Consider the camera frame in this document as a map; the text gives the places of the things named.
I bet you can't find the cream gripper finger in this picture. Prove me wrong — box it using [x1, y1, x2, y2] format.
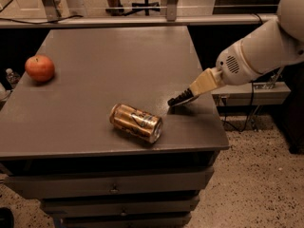
[189, 67, 225, 96]

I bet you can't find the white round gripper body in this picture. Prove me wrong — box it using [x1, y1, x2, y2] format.
[216, 41, 253, 86]

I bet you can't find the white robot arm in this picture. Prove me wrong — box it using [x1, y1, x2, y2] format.
[189, 0, 304, 97]

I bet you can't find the orange soda can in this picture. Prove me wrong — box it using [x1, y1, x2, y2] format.
[109, 104, 162, 143]

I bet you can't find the black office chair base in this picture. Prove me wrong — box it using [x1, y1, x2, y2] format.
[124, 0, 161, 16]

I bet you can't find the person leg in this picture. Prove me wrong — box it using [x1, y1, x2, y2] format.
[105, 0, 124, 16]

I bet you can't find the grey drawer cabinet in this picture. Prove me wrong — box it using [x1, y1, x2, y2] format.
[0, 26, 230, 228]

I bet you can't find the bottom grey drawer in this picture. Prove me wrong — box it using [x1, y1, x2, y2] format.
[64, 212, 191, 228]

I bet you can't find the grey drawer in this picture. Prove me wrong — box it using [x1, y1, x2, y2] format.
[64, 212, 191, 228]
[42, 194, 200, 218]
[4, 166, 214, 200]

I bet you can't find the top grey drawer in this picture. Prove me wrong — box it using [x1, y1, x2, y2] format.
[4, 166, 214, 200]

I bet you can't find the red apple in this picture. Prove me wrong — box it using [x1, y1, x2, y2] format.
[25, 55, 55, 83]

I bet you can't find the middle grey drawer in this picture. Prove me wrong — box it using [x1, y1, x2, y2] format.
[42, 194, 200, 218]

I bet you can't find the clear plastic water bottle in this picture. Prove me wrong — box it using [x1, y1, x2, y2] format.
[6, 68, 21, 88]

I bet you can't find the black shoe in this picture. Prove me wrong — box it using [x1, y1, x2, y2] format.
[0, 208, 14, 228]

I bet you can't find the grey wall power strip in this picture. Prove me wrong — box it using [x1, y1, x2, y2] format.
[212, 82, 291, 106]

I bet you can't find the black power cable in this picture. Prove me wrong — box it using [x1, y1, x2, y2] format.
[220, 81, 264, 133]

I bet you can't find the grey metal rail frame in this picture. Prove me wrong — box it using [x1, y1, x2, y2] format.
[0, 0, 277, 29]

